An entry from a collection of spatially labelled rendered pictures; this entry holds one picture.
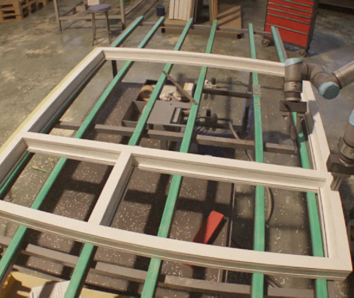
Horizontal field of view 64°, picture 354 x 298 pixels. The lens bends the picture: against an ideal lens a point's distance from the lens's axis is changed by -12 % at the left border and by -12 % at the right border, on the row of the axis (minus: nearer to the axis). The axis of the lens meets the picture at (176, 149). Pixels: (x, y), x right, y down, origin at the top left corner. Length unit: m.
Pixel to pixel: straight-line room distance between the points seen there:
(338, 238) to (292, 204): 1.36
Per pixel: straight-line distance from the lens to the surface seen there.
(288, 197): 2.51
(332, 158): 1.19
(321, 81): 1.50
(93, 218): 1.11
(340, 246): 1.13
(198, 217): 1.52
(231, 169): 1.28
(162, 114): 1.67
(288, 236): 2.28
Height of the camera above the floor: 1.79
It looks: 40 degrees down
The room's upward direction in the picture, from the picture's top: straight up
